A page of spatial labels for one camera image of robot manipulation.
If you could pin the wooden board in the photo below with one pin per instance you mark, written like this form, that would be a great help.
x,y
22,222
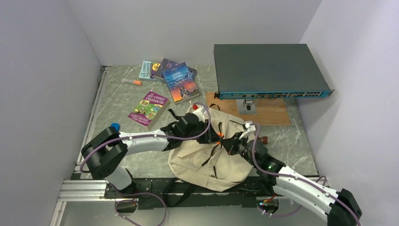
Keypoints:
x,y
267,112

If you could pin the dark network switch box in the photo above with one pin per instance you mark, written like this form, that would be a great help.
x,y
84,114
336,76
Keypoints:
x,y
268,71

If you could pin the orange capped marker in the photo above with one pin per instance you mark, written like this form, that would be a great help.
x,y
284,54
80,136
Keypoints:
x,y
135,82

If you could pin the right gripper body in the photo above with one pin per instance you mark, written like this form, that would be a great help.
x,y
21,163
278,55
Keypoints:
x,y
239,145

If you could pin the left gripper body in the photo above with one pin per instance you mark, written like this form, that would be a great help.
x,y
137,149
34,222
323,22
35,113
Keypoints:
x,y
202,132

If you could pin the beige canvas backpack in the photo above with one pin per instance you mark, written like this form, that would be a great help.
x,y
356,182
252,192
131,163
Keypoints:
x,y
208,165

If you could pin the metal switch stand bracket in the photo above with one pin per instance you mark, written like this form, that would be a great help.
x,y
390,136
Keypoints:
x,y
246,107

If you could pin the blue round eraser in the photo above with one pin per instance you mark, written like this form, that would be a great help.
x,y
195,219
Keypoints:
x,y
116,126

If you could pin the aluminium rail frame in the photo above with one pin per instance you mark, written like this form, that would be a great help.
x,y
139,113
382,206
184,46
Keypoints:
x,y
75,190

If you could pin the small orange toy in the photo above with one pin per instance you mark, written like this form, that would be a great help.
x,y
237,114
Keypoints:
x,y
221,136

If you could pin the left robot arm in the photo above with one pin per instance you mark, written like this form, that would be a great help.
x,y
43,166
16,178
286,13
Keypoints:
x,y
103,154

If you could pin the Jane Eyre book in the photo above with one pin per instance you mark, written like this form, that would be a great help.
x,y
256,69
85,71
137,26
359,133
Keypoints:
x,y
180,83

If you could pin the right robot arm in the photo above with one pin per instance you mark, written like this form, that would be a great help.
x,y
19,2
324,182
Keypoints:
x,y
336,208

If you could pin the light blue book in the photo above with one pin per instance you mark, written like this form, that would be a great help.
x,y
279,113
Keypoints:
x,y
148,70

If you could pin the brown copper pipe fitting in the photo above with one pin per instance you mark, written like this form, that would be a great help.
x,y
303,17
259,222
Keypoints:
x,y
265,140

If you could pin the purple treehouse book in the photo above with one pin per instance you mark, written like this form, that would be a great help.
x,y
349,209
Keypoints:
x,y
148,109

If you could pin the black base frame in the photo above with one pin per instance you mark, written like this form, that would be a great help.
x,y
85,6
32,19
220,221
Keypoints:
x,y
177,193

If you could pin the dark purple book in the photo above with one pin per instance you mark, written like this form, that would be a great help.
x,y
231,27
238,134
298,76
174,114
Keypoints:
x,y
166,64

